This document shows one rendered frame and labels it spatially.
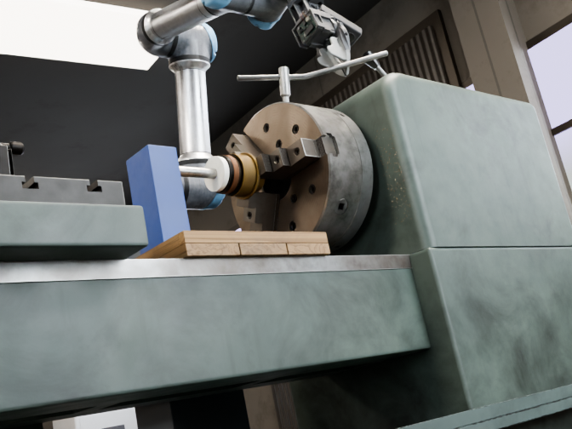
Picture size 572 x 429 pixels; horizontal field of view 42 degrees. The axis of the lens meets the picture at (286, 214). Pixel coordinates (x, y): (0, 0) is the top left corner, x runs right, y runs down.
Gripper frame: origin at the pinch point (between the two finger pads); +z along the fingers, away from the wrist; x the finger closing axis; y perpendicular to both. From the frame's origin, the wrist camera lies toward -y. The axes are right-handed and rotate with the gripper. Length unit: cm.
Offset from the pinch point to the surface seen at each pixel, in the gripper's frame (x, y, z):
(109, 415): -571, -239, -106
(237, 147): -16.2, 23.8, 11.3
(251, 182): -12.7, 27.3, 22.6
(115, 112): -313, -165, -261
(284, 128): -7.7, 17.8, 12.2
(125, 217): 3, 68, 42
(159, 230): -15, 50, 32
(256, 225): -21.4, 21.8, 27.0
